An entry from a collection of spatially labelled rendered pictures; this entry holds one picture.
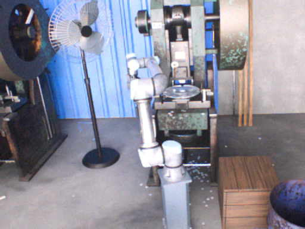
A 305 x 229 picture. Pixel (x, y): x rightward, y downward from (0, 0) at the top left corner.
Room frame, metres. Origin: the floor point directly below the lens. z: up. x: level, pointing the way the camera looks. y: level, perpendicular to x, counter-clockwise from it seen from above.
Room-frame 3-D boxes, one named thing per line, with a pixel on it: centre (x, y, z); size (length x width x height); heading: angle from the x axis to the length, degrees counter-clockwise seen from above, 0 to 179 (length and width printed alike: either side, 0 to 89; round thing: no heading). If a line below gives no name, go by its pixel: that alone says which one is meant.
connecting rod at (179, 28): (2.42, -0.27, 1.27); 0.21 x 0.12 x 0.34; 170
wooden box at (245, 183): (1.75, -0.63, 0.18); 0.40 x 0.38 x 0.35; 172
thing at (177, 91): (2.30, -0.25, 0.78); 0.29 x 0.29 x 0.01
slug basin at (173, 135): (2.42, -0.27, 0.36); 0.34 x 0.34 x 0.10
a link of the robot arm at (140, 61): (2.16, 0.09, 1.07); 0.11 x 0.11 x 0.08; 8
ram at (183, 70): (2.38, -0.26, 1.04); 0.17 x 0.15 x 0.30; 170
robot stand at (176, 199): (1.66, -0.10, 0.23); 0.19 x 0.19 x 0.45; 9
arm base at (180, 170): (1.66, -0.10, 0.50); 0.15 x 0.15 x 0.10
